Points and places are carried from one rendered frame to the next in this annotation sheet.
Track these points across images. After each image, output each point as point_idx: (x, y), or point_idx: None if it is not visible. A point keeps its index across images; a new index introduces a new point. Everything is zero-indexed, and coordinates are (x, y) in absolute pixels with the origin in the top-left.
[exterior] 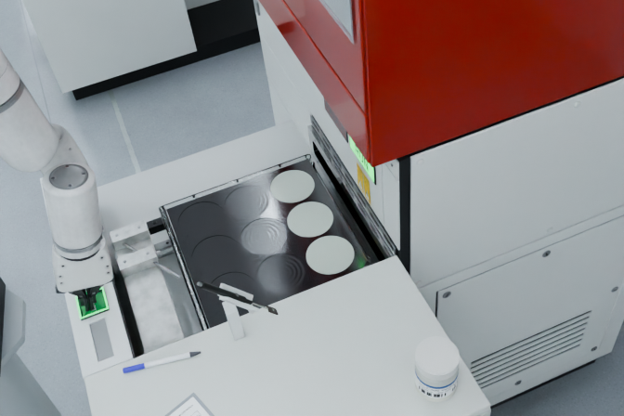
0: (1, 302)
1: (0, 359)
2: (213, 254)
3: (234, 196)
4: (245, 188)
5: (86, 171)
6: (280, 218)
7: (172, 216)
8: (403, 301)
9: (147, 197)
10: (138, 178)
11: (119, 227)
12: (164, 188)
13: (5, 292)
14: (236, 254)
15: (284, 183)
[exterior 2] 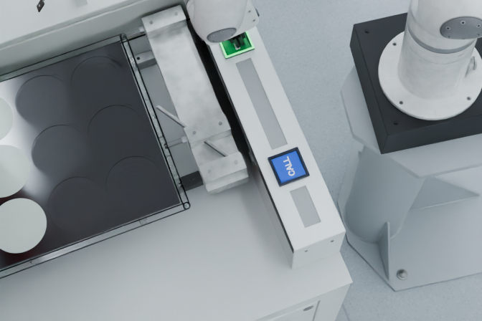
0: (373, 122)
1: (354, 60)
2: (119, 130)
3: (92, 215)
4: (78, 228)
5: None
6: (36, 174)
7: (171, 189)
8: None
9: (225, 276)
10: (242, 312)
11: (255, 227)
12: (203, 291)
13: (377, 142)
14: (92, 127)
15: (27, 231)
